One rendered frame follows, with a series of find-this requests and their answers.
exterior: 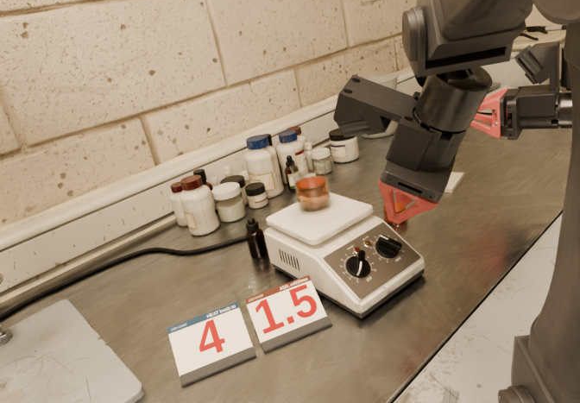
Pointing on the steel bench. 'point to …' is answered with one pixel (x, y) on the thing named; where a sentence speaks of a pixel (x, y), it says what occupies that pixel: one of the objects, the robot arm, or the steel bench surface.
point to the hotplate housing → (281, 255)
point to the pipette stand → (454, 181)
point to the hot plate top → (328, 228)
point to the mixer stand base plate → (63, 362)
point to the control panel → (406, 255)
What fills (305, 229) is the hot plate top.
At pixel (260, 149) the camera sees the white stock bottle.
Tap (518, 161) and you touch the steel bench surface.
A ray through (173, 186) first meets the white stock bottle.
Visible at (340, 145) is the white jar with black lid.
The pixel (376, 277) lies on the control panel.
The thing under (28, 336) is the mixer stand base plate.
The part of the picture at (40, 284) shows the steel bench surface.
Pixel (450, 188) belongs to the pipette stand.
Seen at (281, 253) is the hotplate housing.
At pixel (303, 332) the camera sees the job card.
